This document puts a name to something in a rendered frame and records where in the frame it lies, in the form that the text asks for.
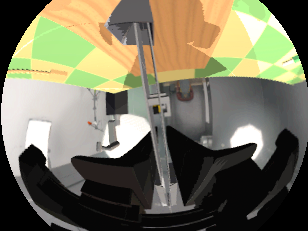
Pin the light wooden board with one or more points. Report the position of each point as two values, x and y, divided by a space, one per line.
185 31

